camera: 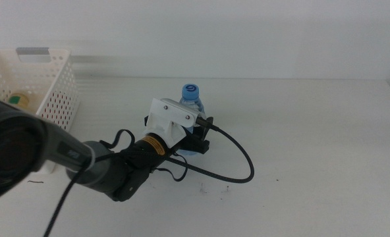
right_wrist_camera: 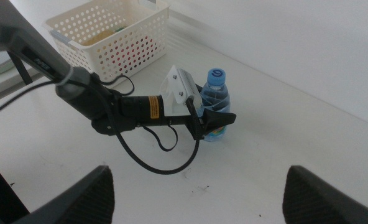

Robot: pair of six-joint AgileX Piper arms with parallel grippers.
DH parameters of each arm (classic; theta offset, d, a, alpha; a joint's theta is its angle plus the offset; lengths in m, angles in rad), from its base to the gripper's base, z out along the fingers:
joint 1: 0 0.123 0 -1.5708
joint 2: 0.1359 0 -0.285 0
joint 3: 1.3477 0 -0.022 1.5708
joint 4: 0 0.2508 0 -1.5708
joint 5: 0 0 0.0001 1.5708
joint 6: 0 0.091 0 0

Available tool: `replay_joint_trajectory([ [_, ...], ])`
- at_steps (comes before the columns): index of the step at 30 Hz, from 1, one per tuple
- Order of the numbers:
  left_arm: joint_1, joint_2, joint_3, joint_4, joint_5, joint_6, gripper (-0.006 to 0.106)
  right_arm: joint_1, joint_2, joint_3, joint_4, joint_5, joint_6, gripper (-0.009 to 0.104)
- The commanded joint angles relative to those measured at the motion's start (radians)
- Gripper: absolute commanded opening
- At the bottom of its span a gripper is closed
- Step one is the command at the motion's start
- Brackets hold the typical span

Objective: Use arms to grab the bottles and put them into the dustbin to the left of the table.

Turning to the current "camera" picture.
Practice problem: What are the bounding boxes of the thick black braided camera cable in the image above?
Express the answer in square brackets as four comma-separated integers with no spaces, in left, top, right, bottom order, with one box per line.
[42,122,256,237]

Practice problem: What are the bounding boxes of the clear water bottle blue cap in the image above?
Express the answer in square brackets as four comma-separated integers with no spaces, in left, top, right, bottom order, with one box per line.
[176,83,206,157]

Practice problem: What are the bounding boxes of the white perforated plastic basket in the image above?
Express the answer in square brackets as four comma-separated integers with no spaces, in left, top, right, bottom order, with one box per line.
[0,47,81,174]

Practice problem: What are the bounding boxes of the thin black gripper wire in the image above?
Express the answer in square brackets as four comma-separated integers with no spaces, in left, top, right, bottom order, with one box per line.
[98,128,190,183]

